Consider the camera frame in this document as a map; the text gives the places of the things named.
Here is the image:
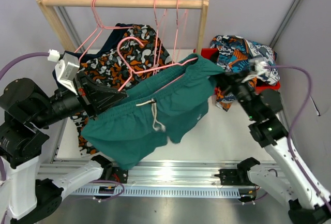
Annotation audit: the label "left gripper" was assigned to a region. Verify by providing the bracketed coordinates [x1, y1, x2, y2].
[32, 69, 128, 127]

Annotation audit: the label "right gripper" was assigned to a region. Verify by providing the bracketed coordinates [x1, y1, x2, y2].
[214, 69, 260, 121]

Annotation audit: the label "blue patterned shorts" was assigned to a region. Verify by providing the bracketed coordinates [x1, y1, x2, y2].
[210, 35, 280, 111]

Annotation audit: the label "orange camouflage shorts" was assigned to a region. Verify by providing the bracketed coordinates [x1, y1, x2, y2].
[69, 24, 171, 157]

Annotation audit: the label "pink hanger camouflage shorts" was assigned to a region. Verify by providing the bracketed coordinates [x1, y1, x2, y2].
[153, 0, 168, 69]

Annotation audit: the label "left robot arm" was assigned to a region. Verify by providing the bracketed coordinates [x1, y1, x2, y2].
[1, 72, 127, 223]

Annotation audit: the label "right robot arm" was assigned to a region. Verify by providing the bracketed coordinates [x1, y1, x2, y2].
[216, 72, 330, 223]

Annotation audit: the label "navy blue shorts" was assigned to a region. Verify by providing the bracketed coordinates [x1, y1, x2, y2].
[65, 23, 136, 89]

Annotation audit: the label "pink hanger far left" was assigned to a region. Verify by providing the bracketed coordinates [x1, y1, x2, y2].
[74, 0, 125, 53]

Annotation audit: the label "red plastic tray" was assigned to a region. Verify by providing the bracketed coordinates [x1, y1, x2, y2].
[201, 48, 280, 93]

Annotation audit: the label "wooden clothes rack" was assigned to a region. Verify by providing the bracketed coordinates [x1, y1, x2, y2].
[36, 0, 209, 54]

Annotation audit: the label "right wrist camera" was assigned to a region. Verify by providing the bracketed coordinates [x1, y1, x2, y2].
[242, 59, 272, 83]

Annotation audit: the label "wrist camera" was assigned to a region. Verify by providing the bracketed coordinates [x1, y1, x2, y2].
[48, 49, 80, 95]
[242, 59, 272, 83]

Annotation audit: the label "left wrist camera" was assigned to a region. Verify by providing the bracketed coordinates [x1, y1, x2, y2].
[48, 49, 80, 95]

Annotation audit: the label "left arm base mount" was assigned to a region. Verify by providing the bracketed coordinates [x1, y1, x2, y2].
[102, 167, 129, 184]

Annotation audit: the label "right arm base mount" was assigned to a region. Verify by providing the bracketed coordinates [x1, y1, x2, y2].
[214, 169, 250, 186]

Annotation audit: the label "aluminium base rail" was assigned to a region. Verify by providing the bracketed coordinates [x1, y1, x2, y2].
[38, 160, 289, 185]

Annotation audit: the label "slotted cable duct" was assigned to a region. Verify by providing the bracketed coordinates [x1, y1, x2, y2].
[72, 185, 240, 199]

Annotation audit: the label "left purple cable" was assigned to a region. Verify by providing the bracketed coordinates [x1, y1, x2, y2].
[0, 52, 125, 205]

